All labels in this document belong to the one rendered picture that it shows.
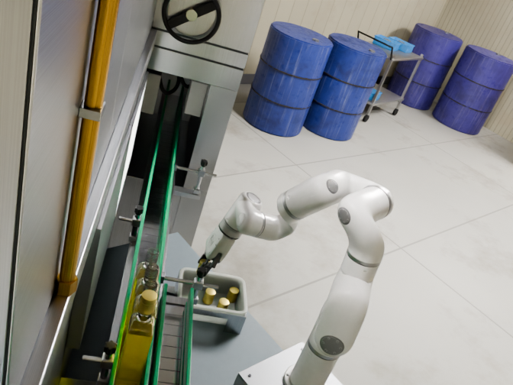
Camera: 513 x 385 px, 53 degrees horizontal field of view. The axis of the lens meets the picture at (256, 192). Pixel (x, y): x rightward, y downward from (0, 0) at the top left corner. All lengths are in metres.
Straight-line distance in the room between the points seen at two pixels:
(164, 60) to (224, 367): 1.15
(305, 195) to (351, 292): 0.26
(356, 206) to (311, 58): 3.68
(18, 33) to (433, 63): 7.23
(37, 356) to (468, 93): 6.95
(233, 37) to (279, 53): 2.77
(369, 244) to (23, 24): 0.95
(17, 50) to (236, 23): 1.68
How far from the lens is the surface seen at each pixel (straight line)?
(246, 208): 1.45
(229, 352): 1.65
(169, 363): 1.41
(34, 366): 0.71
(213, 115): 2.15
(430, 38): 7.45
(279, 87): 4.85
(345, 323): 1.24
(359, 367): 2.95
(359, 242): 1.20
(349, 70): 5.17
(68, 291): 0.78
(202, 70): 2.08
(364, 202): 1.19
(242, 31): 2.04
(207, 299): 1.73
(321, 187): 1.25
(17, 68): 0.39
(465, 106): 7.39
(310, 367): 1.45
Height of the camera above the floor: 1.95
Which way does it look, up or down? 29 degrees down
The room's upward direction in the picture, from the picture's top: 20 degrees clockwise
